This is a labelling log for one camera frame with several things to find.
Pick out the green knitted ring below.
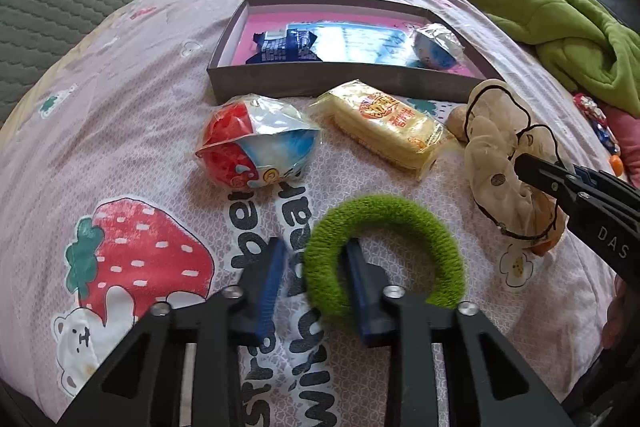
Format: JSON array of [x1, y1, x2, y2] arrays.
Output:
[[301, 194, 468, 323]]

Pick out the red blue egg toy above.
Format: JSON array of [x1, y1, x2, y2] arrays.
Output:
[[195, 94, 321, 191]]

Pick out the yellow cracker packet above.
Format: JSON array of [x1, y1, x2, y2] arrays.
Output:
[[308, 80, 457, 179]]

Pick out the brown walnut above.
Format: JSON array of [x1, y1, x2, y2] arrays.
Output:
[[445, 105, 468, 144]]

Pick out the blue snack wrapper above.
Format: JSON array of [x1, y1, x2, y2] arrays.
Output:
[[245, 28, 321, 65]]

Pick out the person's hand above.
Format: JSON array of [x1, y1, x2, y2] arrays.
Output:
[[601, 277, 627, 349]]

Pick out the small tangerine at edge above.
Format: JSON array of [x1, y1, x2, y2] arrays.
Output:
[[608, 155, 625, 176]]

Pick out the red blue candy wrappers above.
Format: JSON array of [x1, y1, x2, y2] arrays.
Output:
[[573, 92, 620, 155]]

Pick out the green blanket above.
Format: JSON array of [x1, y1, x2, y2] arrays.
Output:
[[466, 0, 639, 117]]

